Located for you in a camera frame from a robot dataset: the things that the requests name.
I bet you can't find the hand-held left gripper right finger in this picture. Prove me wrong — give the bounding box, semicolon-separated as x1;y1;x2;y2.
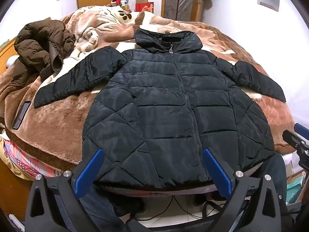
202;148;288;232

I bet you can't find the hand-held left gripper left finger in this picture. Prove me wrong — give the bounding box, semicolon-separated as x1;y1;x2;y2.
25;148;107;232

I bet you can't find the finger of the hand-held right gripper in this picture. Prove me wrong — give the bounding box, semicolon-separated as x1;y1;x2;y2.
294;123;309;136
282;130;309;155

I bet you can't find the black puffer jacket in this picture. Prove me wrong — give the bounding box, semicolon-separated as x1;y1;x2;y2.
33;28;286;191

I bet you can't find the teal paper bag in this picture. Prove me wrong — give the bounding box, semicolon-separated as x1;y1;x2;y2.
287;170;307;205

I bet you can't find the person's right leg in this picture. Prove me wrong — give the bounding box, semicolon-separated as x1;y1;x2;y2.
259;153;288;207

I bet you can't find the person's leg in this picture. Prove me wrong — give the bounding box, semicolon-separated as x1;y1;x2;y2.
79;186;122;232
259;153;288;207

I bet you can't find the person's left leg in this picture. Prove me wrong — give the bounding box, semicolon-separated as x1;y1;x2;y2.
79;186;122;232

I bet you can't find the brown printed plush blanket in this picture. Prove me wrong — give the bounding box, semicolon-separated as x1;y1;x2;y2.
0;5;298;172

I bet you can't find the plaid bed sheet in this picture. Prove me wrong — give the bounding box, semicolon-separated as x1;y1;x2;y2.
2;139;64;179

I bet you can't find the wooden bedside cabinet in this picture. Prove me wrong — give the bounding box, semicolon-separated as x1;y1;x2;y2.
0;169;33;217

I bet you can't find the black smartphone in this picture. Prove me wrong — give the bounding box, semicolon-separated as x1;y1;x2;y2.
12;100;32;130

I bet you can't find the brown puffer jacket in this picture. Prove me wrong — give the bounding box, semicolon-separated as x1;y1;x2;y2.
9;19;76;87

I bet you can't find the wooden headboard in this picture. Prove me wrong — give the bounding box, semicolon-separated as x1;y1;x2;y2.
0;37;19;66

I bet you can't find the red gift box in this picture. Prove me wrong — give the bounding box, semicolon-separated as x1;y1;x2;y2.
135;2;155;13

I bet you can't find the black cable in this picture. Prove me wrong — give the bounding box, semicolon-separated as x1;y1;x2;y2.
127;195;175;223
200;199;233;219

